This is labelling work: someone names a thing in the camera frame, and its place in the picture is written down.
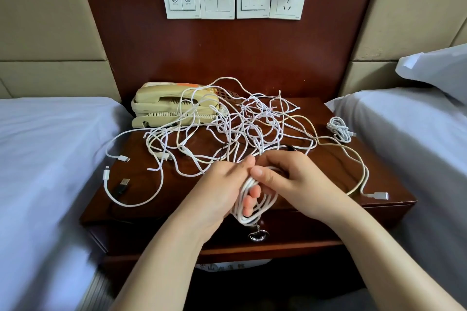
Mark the person's right hand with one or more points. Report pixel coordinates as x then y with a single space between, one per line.
306 183

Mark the person's left hand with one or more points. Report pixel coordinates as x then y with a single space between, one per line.
215 198

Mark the dark wooden drawer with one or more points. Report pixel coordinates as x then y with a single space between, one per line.
146 238

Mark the person's right forearm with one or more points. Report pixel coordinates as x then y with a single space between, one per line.
394 260

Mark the person's left forearm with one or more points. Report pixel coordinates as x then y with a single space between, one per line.
164 271

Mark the wooden nightstand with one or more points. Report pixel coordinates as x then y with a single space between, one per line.
379 168

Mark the white crumpled bag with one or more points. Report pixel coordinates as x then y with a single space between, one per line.
233 265

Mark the small black usb plug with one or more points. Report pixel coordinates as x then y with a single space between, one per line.
122 186

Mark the right bed white sheet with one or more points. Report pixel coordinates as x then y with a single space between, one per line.
430 161

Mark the bed white sheet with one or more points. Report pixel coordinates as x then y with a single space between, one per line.
51 190
430 161

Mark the left bed white sheet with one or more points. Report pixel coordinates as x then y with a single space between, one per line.
51 190

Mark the white pillow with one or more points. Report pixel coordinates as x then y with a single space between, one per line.
441 70

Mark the beige padded headboard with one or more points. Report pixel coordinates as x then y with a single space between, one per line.
44 23
416 8

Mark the dark wooden wall panel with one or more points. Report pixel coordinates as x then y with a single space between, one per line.
219 52

